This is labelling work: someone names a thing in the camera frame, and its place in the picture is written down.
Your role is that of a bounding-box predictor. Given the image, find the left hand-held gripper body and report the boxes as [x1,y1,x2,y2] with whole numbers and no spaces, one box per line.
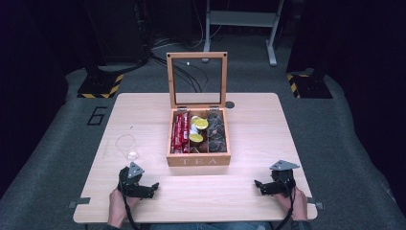
[117,161,153,199]

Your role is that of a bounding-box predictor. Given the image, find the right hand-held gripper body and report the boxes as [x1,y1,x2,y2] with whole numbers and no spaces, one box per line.
[267,159,301,196]

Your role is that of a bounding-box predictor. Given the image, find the wooden tea box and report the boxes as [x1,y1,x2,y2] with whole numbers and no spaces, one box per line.
[166,51,233,168]

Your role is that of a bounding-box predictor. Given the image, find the red stick packet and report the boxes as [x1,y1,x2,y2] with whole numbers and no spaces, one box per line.
[175,112,185,154]
[181,112,191,153]
[170,115,179,154]

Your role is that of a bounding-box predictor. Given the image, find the brown capsule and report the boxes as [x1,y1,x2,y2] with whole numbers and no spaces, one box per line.
[191,141,209,153]

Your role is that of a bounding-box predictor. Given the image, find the person's blue jeans legs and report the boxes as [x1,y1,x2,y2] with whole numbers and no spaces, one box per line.
[148,221,273,230]

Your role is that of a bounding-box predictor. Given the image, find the pile of dark capsules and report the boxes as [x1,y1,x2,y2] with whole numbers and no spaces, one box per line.
[207,111,228,153]

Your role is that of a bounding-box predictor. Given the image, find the large yellow-lid capsule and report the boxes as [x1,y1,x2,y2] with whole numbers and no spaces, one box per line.
[193,118,210,131]

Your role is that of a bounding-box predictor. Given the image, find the black striped stand base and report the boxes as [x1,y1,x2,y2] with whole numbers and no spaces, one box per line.
[77,72,125,100]
[285,72,333,100]

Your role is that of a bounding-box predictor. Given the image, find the dark cabinet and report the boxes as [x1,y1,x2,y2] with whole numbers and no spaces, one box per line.
[80,0,149,65]

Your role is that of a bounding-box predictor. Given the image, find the white metal stand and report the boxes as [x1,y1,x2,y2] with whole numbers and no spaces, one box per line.
[202,0,286,67]

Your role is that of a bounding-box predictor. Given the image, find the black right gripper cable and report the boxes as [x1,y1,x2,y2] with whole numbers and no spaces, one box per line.
[273,177,297,230]

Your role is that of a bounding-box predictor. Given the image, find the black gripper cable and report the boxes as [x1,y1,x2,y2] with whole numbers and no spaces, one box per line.
[273,177,297,230]
[122,193,142,230]

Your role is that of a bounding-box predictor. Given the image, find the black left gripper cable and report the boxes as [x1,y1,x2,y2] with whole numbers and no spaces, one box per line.
[122,193,142,230]

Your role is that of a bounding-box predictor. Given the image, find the grey metal table bracket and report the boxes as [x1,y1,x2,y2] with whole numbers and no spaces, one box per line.
[67,196,92,209]
[305,196,325,210]

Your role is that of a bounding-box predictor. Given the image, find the bundle of black floor cables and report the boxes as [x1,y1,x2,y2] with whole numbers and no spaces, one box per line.
[148,35,209,94]

